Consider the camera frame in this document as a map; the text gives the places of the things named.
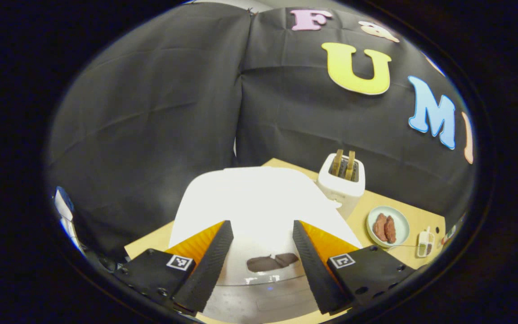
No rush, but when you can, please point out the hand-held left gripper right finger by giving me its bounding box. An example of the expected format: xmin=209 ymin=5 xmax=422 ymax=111
xmin=292 ymin=220 xmax=417 ymax=315

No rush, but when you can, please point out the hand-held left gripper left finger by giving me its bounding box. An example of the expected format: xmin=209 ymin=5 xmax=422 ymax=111
xmin=114 ymin=220 xmax=234 ymax=315

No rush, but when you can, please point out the pale green plate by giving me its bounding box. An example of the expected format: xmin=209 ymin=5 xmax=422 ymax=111
xmin=366 ymin=206 xmax=410 ymax=248

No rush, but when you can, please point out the black backdrop cloth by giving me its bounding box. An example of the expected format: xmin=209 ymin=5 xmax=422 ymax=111
xmin=45 ymin=2 xmax=478 ymax=261

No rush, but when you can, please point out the white rice cooker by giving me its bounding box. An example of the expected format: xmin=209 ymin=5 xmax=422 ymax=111
xmin=169 ymin=166 xmax=363 ymax=324

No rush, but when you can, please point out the red meat piece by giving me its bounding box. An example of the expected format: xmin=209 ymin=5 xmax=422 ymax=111
xmin=373 ymin=213 xmax=388 ymax=242
xmin=384 ymin=216 xmax=397 ymax=244

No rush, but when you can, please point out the white and blue object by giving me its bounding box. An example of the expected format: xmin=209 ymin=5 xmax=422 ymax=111
xmin=54 ymin=187 xmax=80 ymax=252

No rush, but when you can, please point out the white divided grain dish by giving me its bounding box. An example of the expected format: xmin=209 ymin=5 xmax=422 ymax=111
xmin=416 ymin=226 xmax=435 ymax=258

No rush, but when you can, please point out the white toaster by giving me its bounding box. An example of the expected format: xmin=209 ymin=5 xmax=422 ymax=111
xmin=317 ymin=153 xmax=366 ymax=220

